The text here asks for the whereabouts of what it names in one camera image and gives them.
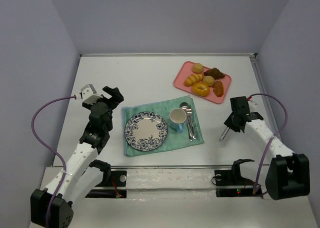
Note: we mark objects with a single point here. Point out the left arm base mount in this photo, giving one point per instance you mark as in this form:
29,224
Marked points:
114,187

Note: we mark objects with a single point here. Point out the round beige bun far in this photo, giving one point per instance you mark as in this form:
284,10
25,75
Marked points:
197,68

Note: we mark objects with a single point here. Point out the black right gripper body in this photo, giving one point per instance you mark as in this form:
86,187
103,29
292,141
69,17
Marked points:
231,123

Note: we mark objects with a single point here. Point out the round beige bun near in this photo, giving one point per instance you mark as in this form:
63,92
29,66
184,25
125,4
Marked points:
208,80

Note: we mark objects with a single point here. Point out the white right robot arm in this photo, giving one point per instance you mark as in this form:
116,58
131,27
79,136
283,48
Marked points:
282,172

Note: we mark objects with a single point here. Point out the round beige bun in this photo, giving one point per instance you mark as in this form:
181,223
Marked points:
208,80
197,68

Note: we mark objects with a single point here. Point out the blue floral ceramic plate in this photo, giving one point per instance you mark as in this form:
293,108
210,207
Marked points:
145,131

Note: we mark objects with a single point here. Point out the orange-brown pastry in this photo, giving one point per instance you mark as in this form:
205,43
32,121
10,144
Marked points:
218,88

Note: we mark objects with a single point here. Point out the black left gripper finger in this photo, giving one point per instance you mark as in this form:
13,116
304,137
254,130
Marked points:
111,91
117,98

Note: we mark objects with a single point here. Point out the dark chocolate croissant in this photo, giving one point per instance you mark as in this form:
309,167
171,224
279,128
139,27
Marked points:
215,73

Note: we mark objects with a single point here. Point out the yellow ring donut bread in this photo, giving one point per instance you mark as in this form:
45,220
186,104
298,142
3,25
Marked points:
201,89

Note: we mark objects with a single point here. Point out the silver fork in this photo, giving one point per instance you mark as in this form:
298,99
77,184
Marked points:
189,115

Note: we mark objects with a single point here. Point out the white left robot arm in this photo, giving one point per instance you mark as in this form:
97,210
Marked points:
52,206

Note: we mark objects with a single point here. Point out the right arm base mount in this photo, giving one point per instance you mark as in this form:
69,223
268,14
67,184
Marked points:
231,183

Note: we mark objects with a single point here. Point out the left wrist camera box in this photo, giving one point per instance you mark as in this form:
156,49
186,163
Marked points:
88,95

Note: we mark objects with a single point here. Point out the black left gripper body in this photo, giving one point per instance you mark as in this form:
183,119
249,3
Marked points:
113,95

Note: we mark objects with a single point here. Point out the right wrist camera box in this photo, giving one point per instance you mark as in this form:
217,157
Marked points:
253,106

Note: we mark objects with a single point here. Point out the light blue mug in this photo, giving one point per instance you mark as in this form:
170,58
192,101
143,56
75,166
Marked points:
177,118

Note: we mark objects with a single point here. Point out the striped yellow bread roll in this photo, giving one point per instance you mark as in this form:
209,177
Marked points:
193,78

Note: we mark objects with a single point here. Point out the silver spoon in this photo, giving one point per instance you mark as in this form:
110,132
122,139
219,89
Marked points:
185,106

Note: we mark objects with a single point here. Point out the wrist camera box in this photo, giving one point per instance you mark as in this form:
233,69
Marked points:
253,106
88,95

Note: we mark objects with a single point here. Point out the stainless steel tongs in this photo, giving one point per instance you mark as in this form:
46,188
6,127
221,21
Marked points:
223,135

